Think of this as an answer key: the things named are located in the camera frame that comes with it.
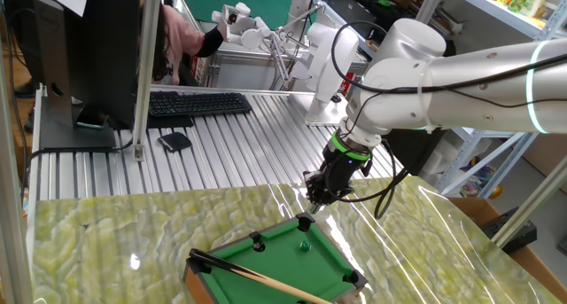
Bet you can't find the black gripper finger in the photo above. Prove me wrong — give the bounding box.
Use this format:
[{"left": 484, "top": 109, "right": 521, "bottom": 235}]
[
  {"left": 328, "top": 186, "right": 356, "bottom": 207},
  {"left": 303, "top": 170, "right": 331, "bottom": 214}
]

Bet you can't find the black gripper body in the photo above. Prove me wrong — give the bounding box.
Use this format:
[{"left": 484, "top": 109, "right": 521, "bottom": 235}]
[{"left": 321, "top": 143, "right": 371, "bottom": 198}]

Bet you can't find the wooden pool cue black butt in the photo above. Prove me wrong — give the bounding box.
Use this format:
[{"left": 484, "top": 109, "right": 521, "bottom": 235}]
[{"left": 189, "top": 248, "right": 333, "bottom": 304}]

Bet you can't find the mini green pool table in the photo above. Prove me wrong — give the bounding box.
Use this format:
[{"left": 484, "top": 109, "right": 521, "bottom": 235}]
[{"left": 183, "top": 211, "right": 369, "bottom": 304}]

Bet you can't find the white haptic control device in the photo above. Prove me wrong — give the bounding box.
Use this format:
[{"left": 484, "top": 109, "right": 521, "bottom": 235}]
[{"left": 211, "top": 1, "right": 361, "bottom": 128}]

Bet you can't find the brown cardboard box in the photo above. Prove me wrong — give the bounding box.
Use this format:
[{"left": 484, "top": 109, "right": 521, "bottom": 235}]
[{"left": 447, "top": 196, "right": 567, "bottom": 303}]

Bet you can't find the black keyboard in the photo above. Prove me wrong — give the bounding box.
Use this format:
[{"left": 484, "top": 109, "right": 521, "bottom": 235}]
[{"left": 148, "top": 90, "right": 253, "bottom": 118}]

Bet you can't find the black wallet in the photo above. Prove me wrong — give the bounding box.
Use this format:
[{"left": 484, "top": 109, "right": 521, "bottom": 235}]
[{"left": 158, "top": 131, "right": 193, "bottom": 153}]

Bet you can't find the black plastic case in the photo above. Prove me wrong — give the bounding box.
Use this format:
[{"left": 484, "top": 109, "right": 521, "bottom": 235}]
[{"left": 481, "top": 206, "right": 538, "bottom": 254}]

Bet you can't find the person in pink shirt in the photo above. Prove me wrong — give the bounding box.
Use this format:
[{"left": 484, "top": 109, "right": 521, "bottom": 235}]
[{"left": 140, "top": 0, "right": 226, "bottom": 86}]

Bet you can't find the white metal storage shelf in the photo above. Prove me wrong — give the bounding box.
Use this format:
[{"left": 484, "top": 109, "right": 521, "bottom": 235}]
[{"left": 416, "top": 0, "right": 567, "bottom": 199}]

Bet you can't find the smartphone on monitor stand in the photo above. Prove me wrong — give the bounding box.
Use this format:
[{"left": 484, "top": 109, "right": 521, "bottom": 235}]
[{"left": 75, "top": 111, "right": 110, "bottom": 130}]

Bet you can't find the black computer monitor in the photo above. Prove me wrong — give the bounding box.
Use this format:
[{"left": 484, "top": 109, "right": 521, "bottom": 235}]
[{"left": 17, "top": 0, "right": 144, "bottom": 152}]

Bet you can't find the pale yellow bottle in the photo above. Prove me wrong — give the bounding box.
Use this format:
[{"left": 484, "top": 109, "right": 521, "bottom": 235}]
[{"left": 522, "top": 0, "right": 549, "bottom": 18}]

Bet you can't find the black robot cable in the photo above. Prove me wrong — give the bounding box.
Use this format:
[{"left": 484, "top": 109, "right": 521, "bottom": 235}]
[{"left": 330, "top": 19, "right": 567, "bottom": 221}]

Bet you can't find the aluminium frame post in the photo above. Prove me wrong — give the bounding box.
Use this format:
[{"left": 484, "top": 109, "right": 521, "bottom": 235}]
[
  {"left": 491, "top": 155, "right": 567, "bottom": 248},
  {"left": 416, "top": 0, "right": 447, "bottom": 25},
  {"left": 0, "top": 51, "right": 33, "bottom": 304},
  {"left": 132, "top": 0, "right": 161, "bottom": 162}
]

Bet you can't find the black monitor cable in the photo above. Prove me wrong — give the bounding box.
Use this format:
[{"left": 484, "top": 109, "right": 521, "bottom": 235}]
[{"left": 19, "top": 137, "right": 134, "bottom": 203}]

